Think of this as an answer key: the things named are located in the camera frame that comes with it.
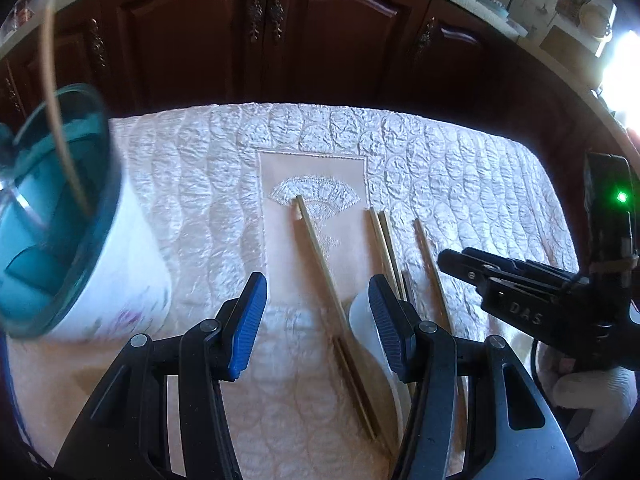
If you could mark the white spoon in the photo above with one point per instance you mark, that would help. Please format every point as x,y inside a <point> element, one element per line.
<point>362,320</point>

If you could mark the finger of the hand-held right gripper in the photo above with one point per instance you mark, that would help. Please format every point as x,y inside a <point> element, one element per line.
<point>510,300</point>
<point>530,271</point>

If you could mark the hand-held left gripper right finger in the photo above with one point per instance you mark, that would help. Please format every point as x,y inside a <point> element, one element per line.
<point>387,330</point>

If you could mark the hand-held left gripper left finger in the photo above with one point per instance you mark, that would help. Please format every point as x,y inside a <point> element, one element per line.
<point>247,330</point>

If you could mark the person's right hand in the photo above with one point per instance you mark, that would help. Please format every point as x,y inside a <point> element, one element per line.
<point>610,400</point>

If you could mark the white quilted tablecloth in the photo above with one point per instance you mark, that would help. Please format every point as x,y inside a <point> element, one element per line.
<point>200,185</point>

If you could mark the white utensil holder teal rim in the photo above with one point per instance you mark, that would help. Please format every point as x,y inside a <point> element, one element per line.
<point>125,270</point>

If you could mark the dark wooden cabinet door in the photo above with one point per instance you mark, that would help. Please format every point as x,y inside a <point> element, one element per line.
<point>550,110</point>
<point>465,70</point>
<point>345,35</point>
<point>10,90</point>
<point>60,60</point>
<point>185,35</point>

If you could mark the wooden cutting board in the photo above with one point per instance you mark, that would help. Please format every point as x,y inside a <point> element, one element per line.
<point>570,40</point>

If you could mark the round bamboo strainer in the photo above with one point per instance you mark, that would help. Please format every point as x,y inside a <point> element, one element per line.
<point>597,20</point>

